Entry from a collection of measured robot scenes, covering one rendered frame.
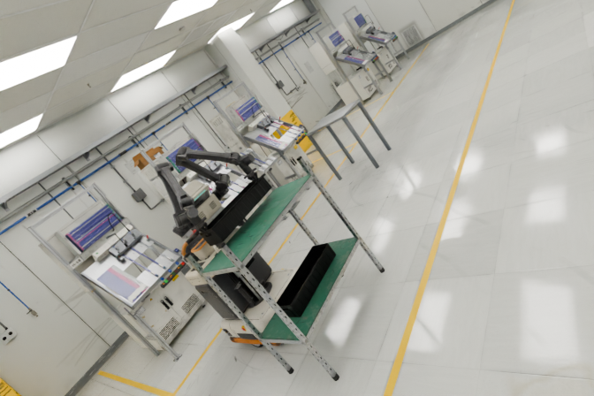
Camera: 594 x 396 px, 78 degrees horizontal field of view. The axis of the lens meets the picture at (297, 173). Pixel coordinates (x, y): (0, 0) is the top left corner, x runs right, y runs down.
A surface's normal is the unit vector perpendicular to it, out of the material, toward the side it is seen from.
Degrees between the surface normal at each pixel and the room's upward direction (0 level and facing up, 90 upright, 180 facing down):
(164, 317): 90
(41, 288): 90
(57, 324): 90
